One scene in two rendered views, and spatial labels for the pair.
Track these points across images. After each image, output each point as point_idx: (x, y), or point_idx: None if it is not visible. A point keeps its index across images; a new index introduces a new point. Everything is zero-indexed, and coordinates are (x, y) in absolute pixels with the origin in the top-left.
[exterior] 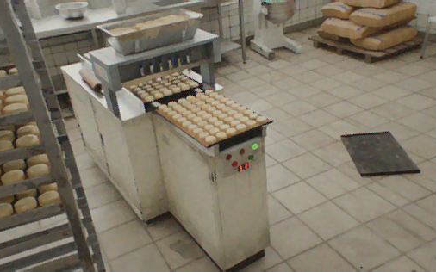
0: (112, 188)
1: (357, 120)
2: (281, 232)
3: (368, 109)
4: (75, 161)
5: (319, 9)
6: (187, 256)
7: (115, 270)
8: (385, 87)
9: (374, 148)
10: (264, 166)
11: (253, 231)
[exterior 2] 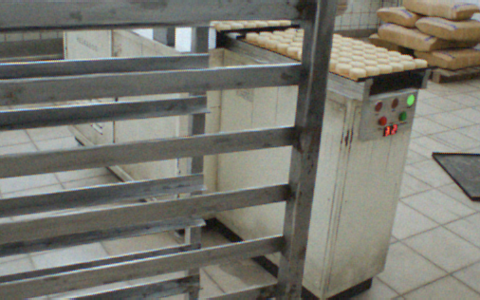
0: (113, 183)
1: (445, 140)
2: (386, 260)
3: (453, 129)
4: (210, 21)
5: (363, 19)
6: (251, 282)
7: None
8: (465, 109)
9: (477, 171)
10: (409, 140)
11: (371, 245)
